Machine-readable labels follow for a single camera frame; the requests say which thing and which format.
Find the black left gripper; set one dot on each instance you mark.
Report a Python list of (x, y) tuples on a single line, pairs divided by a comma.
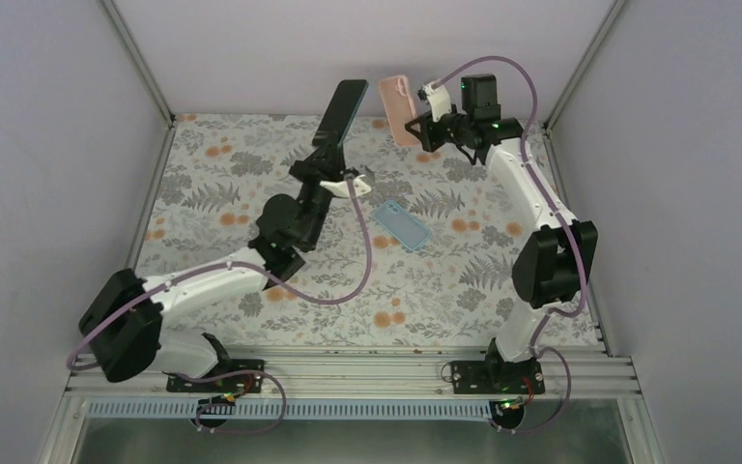
[(329, 167)]

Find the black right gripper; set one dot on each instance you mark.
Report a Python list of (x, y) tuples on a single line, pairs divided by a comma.
[(425, 132)]

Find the pink phone case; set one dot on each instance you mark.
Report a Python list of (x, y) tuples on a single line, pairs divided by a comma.
[(399, 108)]

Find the phone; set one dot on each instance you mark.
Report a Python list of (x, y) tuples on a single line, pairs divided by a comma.
[(340, 113)]

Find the light blue phone case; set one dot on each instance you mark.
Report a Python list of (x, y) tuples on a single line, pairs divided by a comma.
[(402, 225)]

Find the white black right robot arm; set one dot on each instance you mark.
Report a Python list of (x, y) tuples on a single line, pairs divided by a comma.
[(552, 270)]

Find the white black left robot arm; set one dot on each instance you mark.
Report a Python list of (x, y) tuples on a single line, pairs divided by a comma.
[(123, 327)]

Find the floral patterned table mat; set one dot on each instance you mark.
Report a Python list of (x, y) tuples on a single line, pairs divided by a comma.
[(456, 290)]

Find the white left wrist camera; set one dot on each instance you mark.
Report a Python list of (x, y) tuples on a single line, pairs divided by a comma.
[(356, 183)]

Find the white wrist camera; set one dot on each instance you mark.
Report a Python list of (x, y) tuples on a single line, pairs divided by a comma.
[(356, 183), (437, 97)]

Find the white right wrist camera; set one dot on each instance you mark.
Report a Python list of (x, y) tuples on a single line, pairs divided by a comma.
[(437, 97)]

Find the aluminium frame post right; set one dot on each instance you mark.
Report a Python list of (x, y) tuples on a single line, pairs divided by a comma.
[(598, 39)]

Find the aluminium frame post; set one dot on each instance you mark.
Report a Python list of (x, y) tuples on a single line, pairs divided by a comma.
[(598, 39), (141, 67)]

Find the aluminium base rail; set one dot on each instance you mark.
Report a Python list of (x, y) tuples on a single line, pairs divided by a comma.
[(420, 372)]

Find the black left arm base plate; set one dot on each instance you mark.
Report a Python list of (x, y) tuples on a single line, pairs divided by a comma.
[(235, 376)]

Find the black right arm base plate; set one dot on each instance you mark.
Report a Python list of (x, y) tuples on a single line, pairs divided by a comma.
[(478, 377)]

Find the aluminium frame post left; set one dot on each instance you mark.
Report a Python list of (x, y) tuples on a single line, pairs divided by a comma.
[(141, 67)]

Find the slotted cable duct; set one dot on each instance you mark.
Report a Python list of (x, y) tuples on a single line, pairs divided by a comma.
[(293, 409)]

